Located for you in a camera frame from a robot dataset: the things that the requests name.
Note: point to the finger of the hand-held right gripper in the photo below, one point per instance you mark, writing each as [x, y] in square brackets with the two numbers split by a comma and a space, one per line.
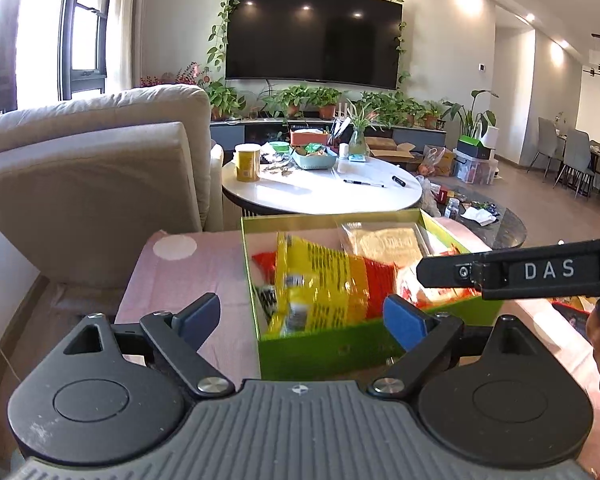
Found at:
[445, 271]

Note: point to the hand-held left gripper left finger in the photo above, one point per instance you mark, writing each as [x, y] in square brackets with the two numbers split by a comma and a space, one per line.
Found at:
[200, 312]

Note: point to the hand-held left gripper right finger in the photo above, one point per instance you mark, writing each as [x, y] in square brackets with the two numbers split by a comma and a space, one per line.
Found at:
[405, 320]

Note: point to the green cardboard box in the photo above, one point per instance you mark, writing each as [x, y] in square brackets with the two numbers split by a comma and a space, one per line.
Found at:
[320, 355]

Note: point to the red and yellow snack packet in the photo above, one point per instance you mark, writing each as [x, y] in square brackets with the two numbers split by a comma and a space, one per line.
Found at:
[320, 280]

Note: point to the red and white snack packet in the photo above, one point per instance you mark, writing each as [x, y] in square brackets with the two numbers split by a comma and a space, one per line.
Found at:
[409, 285]

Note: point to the red printed packet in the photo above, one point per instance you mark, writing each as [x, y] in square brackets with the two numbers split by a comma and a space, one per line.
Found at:
[572, 316]

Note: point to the dark marble low table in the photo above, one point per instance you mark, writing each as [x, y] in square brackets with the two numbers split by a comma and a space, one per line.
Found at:
[505, 230]

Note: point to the dark glass jar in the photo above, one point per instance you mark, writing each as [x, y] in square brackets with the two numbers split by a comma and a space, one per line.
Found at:
[452, 209]

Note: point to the white crumpled tissue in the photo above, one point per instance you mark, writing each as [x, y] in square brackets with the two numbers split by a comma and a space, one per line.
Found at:
[480, 216]

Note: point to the black and white snack packet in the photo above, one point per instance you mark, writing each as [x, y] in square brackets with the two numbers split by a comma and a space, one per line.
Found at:
[267, 300]

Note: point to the clear packet of beige crackers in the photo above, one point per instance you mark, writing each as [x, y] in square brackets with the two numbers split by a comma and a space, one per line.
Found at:
[380, 242]

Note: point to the clear plastic bag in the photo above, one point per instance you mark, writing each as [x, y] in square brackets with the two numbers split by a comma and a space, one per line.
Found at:
[430, 200]

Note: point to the small red snack packet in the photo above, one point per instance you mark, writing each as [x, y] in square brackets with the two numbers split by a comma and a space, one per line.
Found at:
[266, 267]

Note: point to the black marker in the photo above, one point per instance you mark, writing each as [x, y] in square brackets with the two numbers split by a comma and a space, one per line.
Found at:
[398, 181]

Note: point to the clear storage box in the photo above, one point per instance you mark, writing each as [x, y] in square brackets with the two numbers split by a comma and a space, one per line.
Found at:
[475, 170]

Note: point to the plastic bag with oranges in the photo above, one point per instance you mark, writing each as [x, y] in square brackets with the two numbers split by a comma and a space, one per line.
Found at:
[432, 162]

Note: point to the grey dining chair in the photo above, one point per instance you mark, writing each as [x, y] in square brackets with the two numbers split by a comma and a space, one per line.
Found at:
[545, 142]
[577, 155]

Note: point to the ballpoint pen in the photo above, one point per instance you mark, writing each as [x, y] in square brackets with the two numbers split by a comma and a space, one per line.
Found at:
[365, 183]

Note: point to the green lidded box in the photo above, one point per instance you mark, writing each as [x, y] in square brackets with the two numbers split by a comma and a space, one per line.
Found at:
[472, 147]

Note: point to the open brown cardboard box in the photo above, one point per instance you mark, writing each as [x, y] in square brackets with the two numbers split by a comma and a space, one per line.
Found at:
[392, 152]

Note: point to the small teal packet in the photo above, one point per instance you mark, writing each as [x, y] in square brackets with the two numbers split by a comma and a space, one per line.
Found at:
[358, 158]

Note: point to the round white table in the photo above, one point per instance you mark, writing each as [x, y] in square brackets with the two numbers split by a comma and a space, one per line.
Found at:
[320, 192]

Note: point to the glass vase with plant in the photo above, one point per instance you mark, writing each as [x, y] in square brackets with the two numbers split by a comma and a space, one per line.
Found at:
[358, 142]

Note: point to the small white bottle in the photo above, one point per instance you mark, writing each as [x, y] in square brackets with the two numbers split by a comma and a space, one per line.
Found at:
[344, 151]

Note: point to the yellow canister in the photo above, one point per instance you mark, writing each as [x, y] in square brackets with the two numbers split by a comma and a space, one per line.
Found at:
[247, 162]

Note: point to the large leaf plant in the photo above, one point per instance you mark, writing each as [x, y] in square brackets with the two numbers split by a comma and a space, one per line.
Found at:
[472, 115]

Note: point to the pile of wrappers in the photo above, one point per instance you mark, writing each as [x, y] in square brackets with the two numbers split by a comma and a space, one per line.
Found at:
[276, 164]

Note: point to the potted green plant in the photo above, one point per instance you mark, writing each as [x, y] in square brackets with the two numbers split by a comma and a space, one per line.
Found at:
[395, 107]
[292, 100]
[224, 97]
[326, 102]

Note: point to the teal plastic basket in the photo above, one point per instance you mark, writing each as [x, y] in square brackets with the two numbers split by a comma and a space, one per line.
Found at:
[314, 161]

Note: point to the beige armchair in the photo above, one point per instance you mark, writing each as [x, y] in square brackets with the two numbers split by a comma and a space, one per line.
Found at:
[90, 175]

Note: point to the grey television cabinet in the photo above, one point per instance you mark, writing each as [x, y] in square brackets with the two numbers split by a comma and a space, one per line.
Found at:
[227, 132]

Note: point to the green bowl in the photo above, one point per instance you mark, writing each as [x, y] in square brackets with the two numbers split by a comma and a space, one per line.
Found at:
[280, 147]

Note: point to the orange tissue box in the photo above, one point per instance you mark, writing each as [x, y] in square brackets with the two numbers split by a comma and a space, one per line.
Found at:
[307, 137]

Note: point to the red flower decoration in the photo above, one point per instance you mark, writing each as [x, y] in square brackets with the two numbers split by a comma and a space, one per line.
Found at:
[177, 77]

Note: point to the black television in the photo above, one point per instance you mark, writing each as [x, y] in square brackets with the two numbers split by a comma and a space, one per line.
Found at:
[312, 32]

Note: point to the hanging vine plant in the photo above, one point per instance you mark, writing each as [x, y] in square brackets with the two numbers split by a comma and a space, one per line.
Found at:
[219, 25]

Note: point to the white curtain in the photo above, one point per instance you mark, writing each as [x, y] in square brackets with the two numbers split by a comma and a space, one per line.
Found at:
[122, 25]

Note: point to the black framed window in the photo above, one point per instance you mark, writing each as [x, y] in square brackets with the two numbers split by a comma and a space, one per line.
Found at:
[87, 25]

